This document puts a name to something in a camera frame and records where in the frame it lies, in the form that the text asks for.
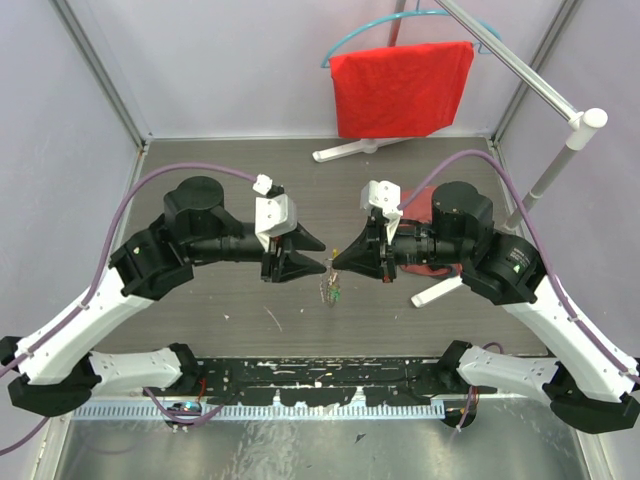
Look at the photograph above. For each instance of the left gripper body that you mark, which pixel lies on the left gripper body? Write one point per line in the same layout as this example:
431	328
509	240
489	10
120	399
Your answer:
272	258

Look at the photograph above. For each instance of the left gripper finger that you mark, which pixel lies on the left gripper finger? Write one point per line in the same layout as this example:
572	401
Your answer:
301	239
292	265

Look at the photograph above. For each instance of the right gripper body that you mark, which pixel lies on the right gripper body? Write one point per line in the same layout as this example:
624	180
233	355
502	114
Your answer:
388	253

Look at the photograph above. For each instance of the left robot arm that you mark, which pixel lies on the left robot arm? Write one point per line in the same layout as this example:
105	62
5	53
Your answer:
58	369

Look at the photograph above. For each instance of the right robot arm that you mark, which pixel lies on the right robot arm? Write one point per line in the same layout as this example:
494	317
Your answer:
586	381

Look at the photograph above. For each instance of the dark red crumpled shirt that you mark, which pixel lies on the dark red crumpled shirt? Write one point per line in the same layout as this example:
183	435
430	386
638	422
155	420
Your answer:
420	210

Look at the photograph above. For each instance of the bright red cloth on hanger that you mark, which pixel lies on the bright red cloth on hanger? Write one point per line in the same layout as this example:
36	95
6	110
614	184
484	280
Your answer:
402	91

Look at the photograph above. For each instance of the teal clothes hanger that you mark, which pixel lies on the teal clothes hanger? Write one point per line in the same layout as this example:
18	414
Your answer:
397	18

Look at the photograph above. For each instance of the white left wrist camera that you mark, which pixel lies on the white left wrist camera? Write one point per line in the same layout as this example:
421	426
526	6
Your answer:
275	211

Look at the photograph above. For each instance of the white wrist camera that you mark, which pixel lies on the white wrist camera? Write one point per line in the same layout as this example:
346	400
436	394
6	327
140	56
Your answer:
275	211
386	196

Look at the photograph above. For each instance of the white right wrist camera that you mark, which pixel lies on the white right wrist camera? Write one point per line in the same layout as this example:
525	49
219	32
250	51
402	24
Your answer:
386	196

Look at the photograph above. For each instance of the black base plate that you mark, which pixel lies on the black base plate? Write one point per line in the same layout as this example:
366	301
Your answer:
319	381

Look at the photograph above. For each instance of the grey slotted cable duct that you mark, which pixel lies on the grey slotted cable duct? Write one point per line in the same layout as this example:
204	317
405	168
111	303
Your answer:
146	410

